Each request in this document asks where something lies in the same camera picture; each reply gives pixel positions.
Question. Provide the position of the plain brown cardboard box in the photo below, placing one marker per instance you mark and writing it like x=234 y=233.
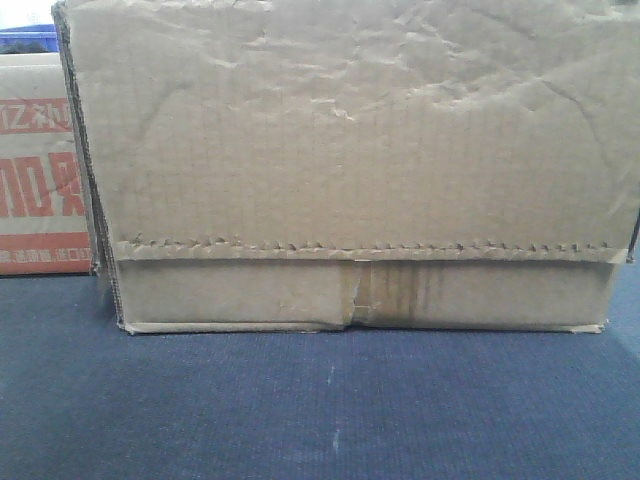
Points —
x=316 y=165

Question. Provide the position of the cardboard box with red print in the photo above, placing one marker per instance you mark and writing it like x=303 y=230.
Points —
x=43 y=218

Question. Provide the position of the blue plastic bin far left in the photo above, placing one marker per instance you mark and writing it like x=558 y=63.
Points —
x=39 y=38

